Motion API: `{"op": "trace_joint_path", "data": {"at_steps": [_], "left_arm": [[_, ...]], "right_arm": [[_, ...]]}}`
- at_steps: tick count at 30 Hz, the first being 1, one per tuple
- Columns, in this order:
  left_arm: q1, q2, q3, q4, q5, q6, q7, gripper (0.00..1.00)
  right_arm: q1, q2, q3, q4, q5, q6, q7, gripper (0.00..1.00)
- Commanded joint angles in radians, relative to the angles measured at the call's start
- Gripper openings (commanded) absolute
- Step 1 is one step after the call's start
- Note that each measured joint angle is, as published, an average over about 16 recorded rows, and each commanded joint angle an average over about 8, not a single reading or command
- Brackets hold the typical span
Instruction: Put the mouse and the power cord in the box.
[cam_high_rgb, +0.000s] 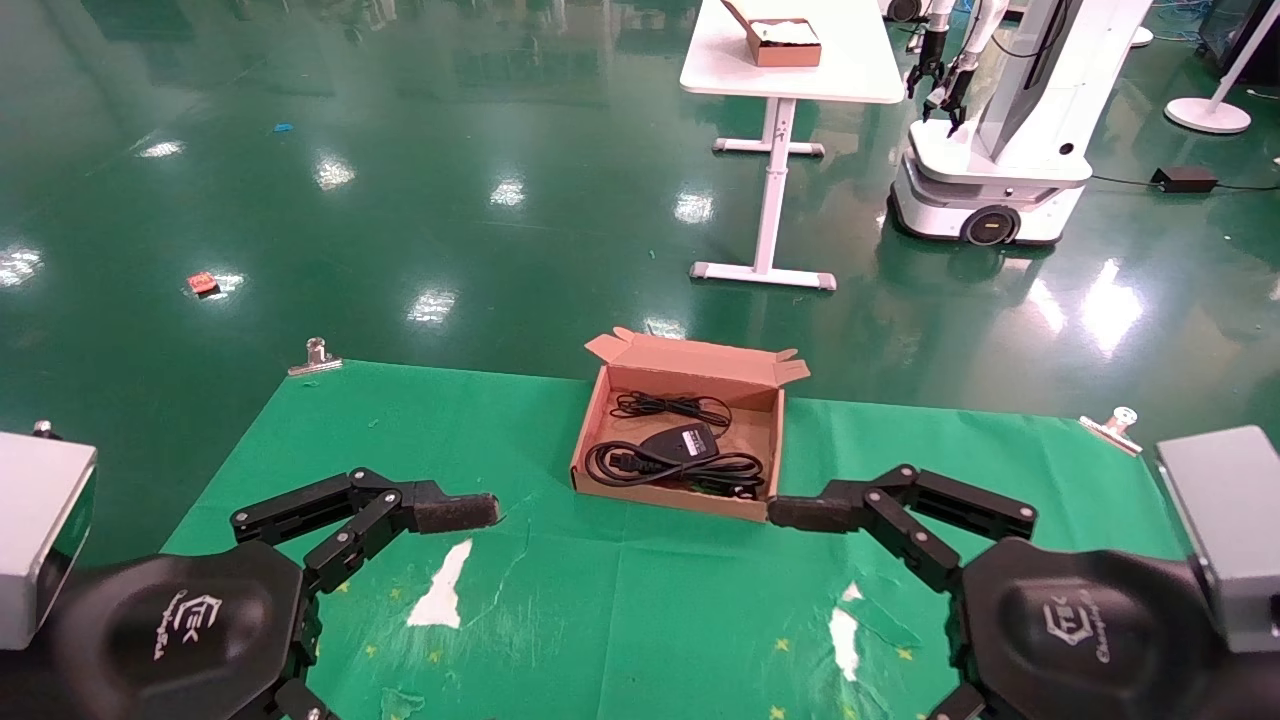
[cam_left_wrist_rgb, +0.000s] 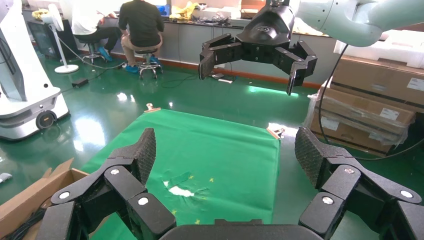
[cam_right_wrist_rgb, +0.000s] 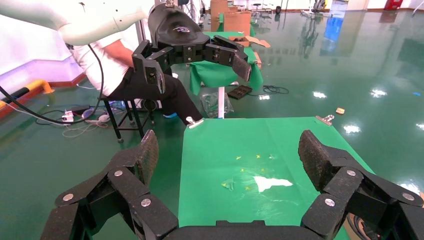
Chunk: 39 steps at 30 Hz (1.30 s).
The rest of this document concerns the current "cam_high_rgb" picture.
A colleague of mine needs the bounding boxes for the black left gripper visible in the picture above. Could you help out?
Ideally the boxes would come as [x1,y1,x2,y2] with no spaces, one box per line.
[0,468,501,720]

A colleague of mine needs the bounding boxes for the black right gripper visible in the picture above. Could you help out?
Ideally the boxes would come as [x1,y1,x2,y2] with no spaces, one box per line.
[768,464,1280,720]

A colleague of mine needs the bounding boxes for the black adapter with thin cable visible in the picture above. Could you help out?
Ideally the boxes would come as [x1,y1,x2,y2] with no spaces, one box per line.
[608,391,734,463]

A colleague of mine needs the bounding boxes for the thick black power cord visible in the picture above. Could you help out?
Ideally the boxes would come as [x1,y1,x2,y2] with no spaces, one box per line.
[583,438,767,501]

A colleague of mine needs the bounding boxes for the open brown cardboard box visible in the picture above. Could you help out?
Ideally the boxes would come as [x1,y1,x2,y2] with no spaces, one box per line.
[570,327,811,523]

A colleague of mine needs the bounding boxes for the small brown cardboard box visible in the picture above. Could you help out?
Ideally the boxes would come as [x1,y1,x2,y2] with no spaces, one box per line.
[720,0,823,69]

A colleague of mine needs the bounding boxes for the metal binder clip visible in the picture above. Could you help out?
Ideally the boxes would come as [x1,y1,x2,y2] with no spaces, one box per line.
[288,338,343,378]
[1078,406,1143,456]

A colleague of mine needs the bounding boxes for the green table cloth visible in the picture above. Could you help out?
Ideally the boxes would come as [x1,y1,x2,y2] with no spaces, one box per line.
[160,360,1201,720]

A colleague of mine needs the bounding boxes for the white wheeled robot body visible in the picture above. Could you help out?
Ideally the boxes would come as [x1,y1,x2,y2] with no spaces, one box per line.
[888,0,1151,247]

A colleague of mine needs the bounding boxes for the black floor power brick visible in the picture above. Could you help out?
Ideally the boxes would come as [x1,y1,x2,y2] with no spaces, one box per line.
[1150,165,1219,195]

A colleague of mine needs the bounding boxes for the small black robot gripper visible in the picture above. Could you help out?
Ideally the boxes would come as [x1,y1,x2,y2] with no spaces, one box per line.
[905,30,946,101]
[925,55,976,136]

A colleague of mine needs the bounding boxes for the white table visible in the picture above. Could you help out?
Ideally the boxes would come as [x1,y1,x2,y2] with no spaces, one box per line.
[680,0,906,293]

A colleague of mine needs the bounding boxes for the dark equipment cabinet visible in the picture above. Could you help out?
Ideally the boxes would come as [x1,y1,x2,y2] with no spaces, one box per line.
[1198,0,1280,83]

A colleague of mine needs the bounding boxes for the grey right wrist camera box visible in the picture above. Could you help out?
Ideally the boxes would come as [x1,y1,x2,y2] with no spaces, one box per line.
[1158,426,1280,653]

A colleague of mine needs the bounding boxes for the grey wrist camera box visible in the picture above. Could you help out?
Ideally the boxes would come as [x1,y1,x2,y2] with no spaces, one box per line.
[0,422,98,651]
[1158,426,1280,653]

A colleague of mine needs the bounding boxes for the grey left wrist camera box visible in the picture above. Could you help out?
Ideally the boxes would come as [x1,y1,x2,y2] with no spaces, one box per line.
[0,422,98,651]

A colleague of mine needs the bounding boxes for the black floor cable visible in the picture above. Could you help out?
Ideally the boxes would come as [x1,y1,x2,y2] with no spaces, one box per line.
[1090,175,1280,193]

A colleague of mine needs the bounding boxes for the blue cable pile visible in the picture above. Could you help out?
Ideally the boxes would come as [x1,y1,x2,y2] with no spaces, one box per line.
[1150,0,1206,43]

